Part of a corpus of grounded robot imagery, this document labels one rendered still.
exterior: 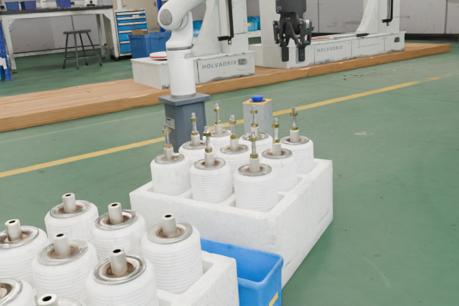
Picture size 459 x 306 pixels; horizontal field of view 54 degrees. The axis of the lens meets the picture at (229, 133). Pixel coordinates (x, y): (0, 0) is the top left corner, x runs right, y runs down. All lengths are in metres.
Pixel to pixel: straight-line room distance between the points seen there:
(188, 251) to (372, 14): 4.19
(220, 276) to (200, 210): 0.27
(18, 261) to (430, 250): 0.91
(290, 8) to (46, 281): 0.77
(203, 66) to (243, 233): 2.48
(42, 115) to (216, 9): 1.54
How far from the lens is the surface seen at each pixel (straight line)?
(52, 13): 6.41
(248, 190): 0.97
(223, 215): 0.99
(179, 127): 1.63
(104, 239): 0.80
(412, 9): 7.00
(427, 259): 1.19
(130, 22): 6.71
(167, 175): 1.09
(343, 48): 4.25
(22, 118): 2.93
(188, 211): 1.04
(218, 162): 1.06
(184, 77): 1.62
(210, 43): 3.58
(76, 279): 0.74
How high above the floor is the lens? 0.60
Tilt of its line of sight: 15 degrees down
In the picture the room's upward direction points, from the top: 4 degrees counter-clockwise
